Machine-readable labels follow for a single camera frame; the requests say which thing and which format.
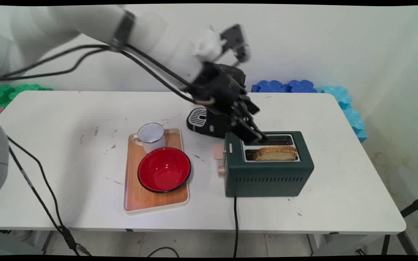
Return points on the green foam mat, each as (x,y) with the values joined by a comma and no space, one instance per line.
(9,92)

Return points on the dark green toaster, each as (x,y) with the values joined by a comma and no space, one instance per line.
(267,170)

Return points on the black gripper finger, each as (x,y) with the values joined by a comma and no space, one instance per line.
(246,133)
(257,127)

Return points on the black tripod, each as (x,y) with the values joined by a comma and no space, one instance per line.
(408,224)

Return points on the light blue foam mat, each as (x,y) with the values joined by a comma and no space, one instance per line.
(350,112)

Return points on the toasted bread slice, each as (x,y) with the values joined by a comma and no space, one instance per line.
(276,153)

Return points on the red bowl with black rim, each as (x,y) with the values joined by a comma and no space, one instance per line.
(164,169)

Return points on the dark blue foam mat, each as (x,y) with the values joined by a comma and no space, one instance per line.
(285,86)

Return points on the white enamel mug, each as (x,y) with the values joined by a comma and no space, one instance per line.
(151,137)

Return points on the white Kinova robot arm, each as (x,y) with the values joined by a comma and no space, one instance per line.
(67,25)

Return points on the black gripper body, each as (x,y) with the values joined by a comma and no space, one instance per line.
(219,87)

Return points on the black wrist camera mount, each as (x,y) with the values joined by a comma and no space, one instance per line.
(235,42)

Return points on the wooden tray with white rim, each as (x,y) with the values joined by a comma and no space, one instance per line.
(147,195)

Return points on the black coffee machine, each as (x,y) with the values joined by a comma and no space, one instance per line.
(205,123)

